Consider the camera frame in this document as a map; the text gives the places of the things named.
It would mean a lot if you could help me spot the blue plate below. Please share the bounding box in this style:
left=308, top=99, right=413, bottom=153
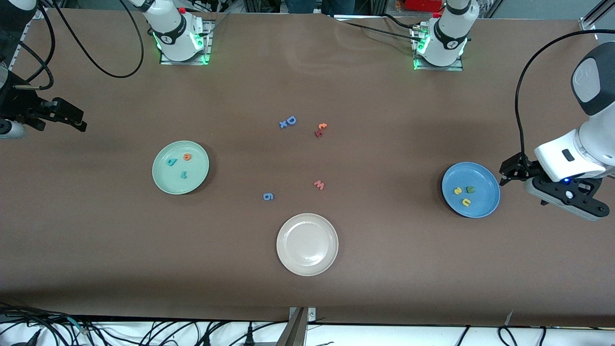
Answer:
left=442, top=161, right=501, bottom=219

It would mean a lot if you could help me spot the brown table cover mat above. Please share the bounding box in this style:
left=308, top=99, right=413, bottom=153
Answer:
left=0, top=9, right=615, bottom=327

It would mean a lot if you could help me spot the light green plate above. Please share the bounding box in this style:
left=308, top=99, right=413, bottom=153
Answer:
left=152, top=140, right=210, bottom=195

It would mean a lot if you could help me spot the red box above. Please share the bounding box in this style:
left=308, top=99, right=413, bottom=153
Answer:
left=405, top=0, right=445, bottom=12

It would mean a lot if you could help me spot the beige plate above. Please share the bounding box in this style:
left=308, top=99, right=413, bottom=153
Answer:
left=276, top=213, right=339, bottom=277

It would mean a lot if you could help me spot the person in blue jeans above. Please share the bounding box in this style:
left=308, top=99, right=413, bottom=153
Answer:
left=286, top=0, right=356, bottom=14

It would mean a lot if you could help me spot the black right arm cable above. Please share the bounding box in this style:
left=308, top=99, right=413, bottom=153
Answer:
left=0, top=0, right=145, bottom=91

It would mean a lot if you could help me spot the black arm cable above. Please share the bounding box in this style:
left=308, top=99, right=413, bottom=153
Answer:
left=515, top=29, right=615, bottom=157
left=0, top=0, right=145, bottom=91

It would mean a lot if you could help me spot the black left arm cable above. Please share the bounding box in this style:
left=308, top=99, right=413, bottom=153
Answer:
left=515, top=29, right=615, bottom=157

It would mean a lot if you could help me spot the aluminium frame rail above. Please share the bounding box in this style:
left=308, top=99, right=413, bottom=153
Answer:
left=579, top=0, right=615, bottom=33
left=7, top=5, right=49, bottom=68

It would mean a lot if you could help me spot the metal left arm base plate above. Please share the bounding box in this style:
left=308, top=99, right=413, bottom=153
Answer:
left=412, top=22, right=465, bottom=72

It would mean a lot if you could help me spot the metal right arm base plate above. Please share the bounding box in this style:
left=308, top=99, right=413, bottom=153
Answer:
left=159, top=19, right=213, bottom=66

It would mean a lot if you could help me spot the black base cable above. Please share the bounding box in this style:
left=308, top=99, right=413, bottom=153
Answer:
left=336, top=19, right=418, bottom=39

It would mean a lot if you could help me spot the aluminium bracket profile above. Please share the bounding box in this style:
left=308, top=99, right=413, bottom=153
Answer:
left=275, top=307, right=317, bottom=346

